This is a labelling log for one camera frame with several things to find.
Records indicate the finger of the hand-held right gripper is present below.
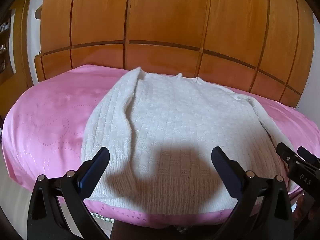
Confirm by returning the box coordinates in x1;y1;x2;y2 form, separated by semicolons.
297;146;320;167
276;142;300;173

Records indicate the pink dotted bedspread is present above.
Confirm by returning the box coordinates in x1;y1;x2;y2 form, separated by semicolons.
1;64;320;230

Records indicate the wooden wardrobe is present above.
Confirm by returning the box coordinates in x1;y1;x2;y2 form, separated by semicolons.
35;0;314;108

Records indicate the white knitted sweater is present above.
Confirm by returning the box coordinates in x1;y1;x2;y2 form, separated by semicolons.
81;67;298;215

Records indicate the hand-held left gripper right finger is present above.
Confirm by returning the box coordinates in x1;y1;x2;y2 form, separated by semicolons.
211;147;293;240

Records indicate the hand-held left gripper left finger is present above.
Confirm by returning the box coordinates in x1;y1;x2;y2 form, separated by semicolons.
27;147;110;240

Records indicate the green checkered sheet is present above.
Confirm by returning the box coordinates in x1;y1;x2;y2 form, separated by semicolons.
92;211;115;218

